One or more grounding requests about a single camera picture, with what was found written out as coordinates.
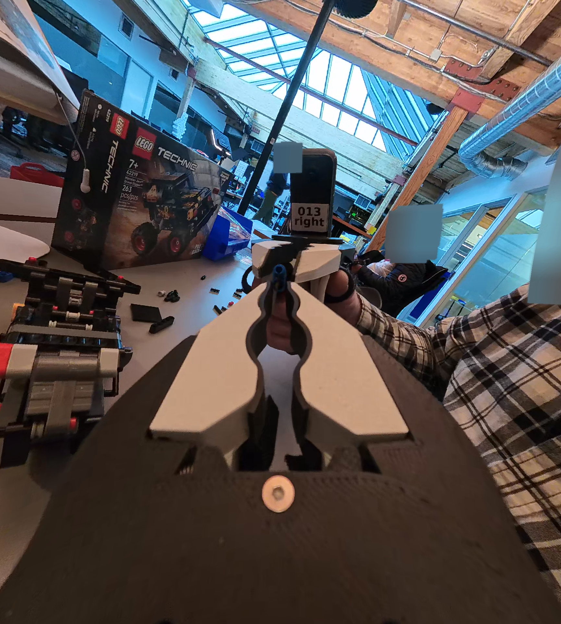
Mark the silver ventilation duct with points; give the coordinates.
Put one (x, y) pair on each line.
(529, 107)

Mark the black square panel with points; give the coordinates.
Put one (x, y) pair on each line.
(147, 312)

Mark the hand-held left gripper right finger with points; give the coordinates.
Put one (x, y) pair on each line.
(353, 390)

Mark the blue bin holding plastic bags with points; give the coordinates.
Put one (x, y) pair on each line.
(222, 234)

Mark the person's right forearm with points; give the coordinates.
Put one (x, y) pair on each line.
(397, 336)

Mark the small connector pins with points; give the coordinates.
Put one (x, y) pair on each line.
(170, 295)

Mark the toy set box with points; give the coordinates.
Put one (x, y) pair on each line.
(139, 195)

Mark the black stand pole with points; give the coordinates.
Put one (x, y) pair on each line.
(290, 97)

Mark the instruction booklet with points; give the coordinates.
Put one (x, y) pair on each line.
(17, 24)

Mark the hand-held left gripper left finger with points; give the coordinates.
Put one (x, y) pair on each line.
(202, 390)

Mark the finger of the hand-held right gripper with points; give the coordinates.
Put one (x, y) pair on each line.
(268, 258)
(319, 263)

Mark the blue connector pin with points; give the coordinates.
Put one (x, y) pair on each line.
(279, 275)

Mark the short black beam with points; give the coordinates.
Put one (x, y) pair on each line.
(162, 325)

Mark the person's plaid shirt torso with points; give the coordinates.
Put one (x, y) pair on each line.
(529, 438)

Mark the red container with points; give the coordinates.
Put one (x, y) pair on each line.
(36, 176)

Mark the brick-built toy truck chassis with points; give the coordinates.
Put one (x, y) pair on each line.
(61, 351)

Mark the person's right hand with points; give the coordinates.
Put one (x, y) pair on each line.
(351, 312)

